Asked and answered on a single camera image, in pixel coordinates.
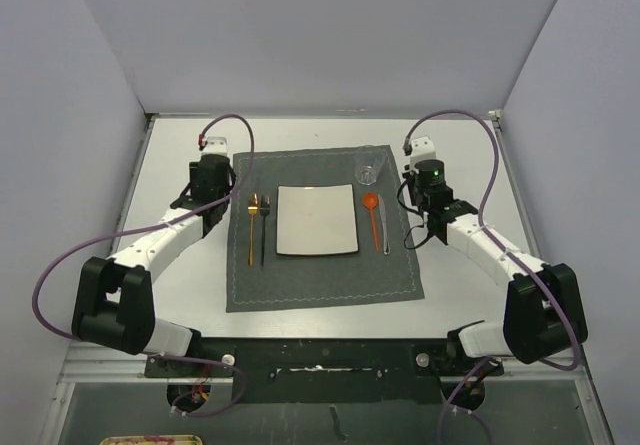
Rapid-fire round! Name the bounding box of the gold fork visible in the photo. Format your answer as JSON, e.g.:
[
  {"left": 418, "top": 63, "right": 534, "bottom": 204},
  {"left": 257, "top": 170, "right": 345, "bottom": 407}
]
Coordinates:
[{"left": 247, "top": 193, "right": 259, "bottom": 267}]

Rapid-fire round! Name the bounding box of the dark handled silver fork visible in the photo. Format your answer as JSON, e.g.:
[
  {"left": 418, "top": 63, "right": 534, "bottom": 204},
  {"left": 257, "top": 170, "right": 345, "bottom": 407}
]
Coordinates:
[{"left": 259, "top": 194, "right": 271, "bottom": 267}]

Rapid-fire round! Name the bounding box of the orange plastic spoon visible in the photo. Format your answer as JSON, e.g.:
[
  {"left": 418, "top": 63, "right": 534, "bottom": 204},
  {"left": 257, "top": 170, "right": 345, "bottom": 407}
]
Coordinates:
[{"left": 362, "top": 192, "right": 380, "bottom": 252}]

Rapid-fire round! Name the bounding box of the silver table knife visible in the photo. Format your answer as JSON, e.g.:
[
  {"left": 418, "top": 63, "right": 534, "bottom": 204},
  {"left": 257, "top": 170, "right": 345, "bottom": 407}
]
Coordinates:
[{"left": 378, "top": 194, "right": 390, "bottom": 256}]

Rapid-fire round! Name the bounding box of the clear plastic cup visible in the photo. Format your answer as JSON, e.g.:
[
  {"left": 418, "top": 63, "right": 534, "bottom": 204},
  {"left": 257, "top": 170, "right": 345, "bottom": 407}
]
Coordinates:
[{"left": 355, "top": 145, "right": 386, "bottom": 186}]

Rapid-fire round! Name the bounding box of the dark grey cloth placemat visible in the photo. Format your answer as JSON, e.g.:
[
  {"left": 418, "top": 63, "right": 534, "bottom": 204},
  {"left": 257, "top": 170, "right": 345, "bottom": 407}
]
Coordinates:
[{"left": 226, "top": 145, "right": 425, "bottom": 312}]

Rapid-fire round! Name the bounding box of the white square plate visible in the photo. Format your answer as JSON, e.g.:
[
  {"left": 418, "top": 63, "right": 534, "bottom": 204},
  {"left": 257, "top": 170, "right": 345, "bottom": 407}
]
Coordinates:
[{"left": 276, "top": 184, "right": 359, "bottom": 257}]

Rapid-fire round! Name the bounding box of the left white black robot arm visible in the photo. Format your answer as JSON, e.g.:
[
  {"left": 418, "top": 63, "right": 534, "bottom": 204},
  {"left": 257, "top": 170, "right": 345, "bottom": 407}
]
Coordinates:
[{"left": 72, "top": 152, "right": 235, "bottom": 376}]

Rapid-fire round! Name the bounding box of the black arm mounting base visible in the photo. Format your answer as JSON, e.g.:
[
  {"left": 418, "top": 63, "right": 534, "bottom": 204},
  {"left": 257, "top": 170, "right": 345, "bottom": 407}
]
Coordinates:
[{"left": 144, "top": 338, "right": 478, "bottom": 404}]

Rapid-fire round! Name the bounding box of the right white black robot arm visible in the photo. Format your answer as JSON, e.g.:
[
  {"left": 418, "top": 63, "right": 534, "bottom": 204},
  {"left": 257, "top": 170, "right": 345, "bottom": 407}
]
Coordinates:
[{"left": 400, "top": 159, "right": 588, "bottom": 374}]

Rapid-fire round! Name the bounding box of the floral tray edge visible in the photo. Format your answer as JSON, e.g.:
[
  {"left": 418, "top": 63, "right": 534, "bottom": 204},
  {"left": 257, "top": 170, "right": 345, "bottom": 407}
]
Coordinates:
[{"left": 100, "top": 434, "right": 204, "bottom": 445}]

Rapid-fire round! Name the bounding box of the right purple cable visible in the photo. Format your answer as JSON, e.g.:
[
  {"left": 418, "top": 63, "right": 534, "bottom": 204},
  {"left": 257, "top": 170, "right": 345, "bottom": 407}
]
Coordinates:
[{"left": 402, "top": 108, "right": 584, "bottom": 445}]

